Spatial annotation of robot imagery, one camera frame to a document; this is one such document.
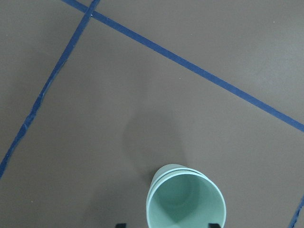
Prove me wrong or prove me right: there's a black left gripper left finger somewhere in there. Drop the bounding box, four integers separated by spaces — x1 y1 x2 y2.
115 223 126 228

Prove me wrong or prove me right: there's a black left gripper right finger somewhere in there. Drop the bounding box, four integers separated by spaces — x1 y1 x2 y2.
208 223 220 228

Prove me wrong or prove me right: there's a green cup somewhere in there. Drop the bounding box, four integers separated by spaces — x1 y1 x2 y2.
150 163 207 187
146 170 227 228

